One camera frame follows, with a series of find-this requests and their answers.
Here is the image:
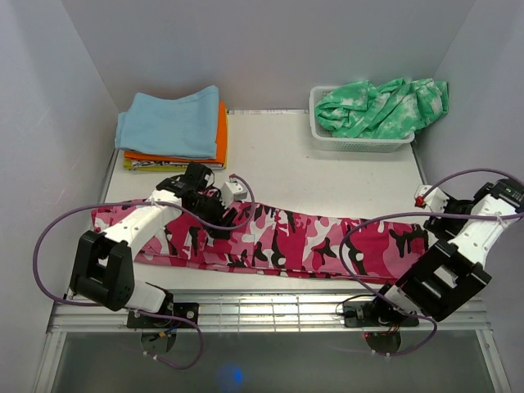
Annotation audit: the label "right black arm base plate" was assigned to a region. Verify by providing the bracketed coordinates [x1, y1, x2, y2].
[341, 300, 419, 328]

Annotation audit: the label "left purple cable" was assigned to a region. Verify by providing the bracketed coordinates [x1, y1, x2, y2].
[33, 174, 256, 369]

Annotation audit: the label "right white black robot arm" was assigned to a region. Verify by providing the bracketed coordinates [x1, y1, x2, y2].
[369, 178, 523, 325]

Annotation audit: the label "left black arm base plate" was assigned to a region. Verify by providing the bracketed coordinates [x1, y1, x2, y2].
[126, 301, 200, 330]

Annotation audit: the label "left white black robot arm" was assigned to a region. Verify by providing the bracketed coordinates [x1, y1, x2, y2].
[70, 163, 252, 328]

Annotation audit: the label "white plastic basket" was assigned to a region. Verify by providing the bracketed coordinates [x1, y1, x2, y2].
[309, 86, 415, 153]

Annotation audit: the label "pink camouflage trousers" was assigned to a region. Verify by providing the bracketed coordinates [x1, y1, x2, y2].
[89, 199, 437, 284]

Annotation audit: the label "green tie-dye trousers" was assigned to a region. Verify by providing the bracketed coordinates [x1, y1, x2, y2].
[314, 78, 449, 140]

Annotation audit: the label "yellow patterned folded trousers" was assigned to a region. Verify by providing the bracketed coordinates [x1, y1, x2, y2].
[124, 158, 227, 172]

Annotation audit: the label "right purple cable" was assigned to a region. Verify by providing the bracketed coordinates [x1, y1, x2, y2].
[339, 167, 524, 358]

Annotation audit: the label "light blue folded trousers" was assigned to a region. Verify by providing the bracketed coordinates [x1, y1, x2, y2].
[115, 85, 219, 159]

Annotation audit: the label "purple cable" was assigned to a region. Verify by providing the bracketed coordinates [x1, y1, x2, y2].
[339, 167, 524, 358]
[33, 174, 256, 369]

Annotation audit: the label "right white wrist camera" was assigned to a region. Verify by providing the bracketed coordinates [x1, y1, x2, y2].
[414, 185, 449, 213]

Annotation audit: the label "aluminium frame rail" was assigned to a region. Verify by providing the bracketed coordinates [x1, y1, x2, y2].
[33, 291, 511, 392]

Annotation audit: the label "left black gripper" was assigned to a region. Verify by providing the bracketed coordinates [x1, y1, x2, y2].
[187, 190, 237, 242]

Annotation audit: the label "orange folded trousers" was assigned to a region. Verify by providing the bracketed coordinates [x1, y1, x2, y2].
[124, 101, 228, 163]

